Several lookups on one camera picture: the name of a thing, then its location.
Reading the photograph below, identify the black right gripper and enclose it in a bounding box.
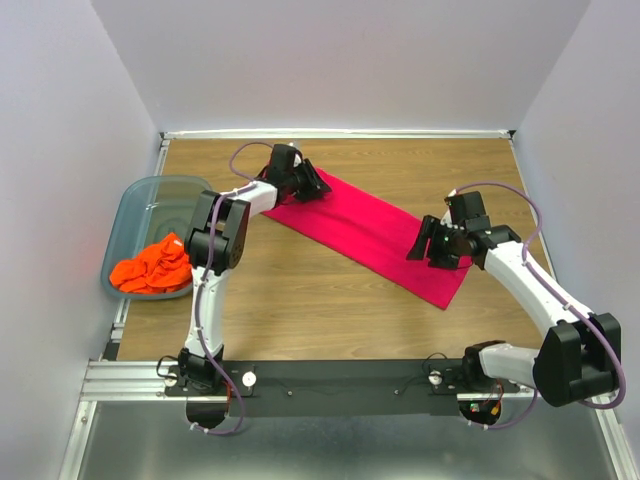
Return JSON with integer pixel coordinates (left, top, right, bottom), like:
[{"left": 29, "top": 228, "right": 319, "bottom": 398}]
[{"left": 405, "top": 214, "right": 464, "bottom": 272}]

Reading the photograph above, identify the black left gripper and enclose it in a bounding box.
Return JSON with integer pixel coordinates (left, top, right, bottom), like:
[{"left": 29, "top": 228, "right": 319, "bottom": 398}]
[{"left": 284, "top": 159, "right": 331, "bottom": 205}]

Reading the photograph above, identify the pink t-shirt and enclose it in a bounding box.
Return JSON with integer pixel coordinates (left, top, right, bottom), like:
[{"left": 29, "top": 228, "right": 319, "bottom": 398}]
[{"left": 264, "top": 170, "right": 468, "bottom": 310}]

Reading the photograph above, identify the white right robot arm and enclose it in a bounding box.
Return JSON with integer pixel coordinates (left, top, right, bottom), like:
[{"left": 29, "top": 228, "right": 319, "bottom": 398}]
[{"left": 407, "top": 183, "right": 627, "bottom": 409}]

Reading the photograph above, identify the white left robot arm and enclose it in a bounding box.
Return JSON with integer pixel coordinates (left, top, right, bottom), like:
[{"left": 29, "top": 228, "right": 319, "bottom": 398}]
[{"left": 178, "top": 144, "right": 331, "bottom": 395}]

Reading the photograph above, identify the clear plastic bin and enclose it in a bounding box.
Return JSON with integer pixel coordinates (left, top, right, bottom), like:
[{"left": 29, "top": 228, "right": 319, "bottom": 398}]
[{"left": 100, "top": 175, "right": 211, "bottom": 300}]

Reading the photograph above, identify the orange t-shirt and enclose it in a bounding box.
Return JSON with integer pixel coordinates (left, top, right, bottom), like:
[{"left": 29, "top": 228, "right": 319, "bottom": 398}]
[{"left": 108, "top": 232, "right": 192, "bottom": 295}]

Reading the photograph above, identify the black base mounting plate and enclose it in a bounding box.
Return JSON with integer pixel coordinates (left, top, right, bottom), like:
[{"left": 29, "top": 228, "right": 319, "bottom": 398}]
[{"left": 158, "top": 356, "right": 516, "bottom": 423}]

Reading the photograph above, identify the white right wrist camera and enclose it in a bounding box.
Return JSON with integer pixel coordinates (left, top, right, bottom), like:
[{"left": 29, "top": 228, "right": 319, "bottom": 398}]
[{"left": 440, "top": 189, "right": 457, "bottom": 229}]

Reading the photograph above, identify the aluminium front frame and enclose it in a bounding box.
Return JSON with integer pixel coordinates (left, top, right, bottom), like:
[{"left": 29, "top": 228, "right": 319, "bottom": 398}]
[{"left": 60, "top": 358, "right": 639, "bottom": 479}]

